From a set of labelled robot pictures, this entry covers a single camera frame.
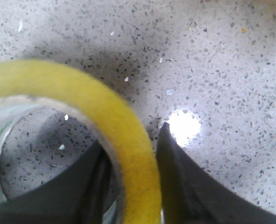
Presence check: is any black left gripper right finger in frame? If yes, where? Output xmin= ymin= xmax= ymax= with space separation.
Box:
xmin=156 ymin=122 xmax=276 ymax=224

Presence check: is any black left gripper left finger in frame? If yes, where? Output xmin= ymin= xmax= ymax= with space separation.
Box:
xmin=0 ymin=141 xmax=117 ymax=224

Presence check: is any yellow clear tape roll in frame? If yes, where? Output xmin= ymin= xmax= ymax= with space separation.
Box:
xmin=0 ymin=60 xmax=161 ymax=224

